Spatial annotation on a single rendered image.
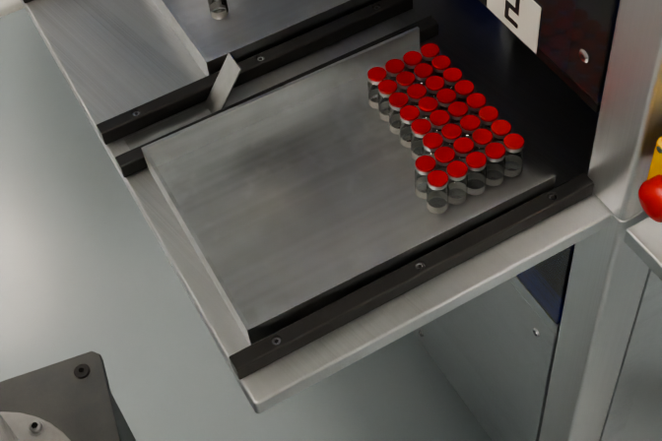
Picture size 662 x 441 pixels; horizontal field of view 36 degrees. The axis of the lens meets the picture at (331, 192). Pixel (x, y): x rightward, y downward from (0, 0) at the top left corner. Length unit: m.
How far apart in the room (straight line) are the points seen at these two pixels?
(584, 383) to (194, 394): 0.88
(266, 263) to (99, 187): 1.32
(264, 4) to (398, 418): 0.90
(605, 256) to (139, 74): 0.57
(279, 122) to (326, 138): 0.06
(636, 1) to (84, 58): 0.67
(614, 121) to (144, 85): 0.54
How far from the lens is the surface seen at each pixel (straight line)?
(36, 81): 2.60
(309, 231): 1.03
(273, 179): 1.08
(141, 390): 2.00
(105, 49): 1.27
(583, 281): 1.18
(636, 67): 0.91
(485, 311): 1.49
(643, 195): 0.92
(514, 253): 1.01
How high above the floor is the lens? 1.71
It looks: 51 degrees down
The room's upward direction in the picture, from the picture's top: 7 degrees counter-clockwise
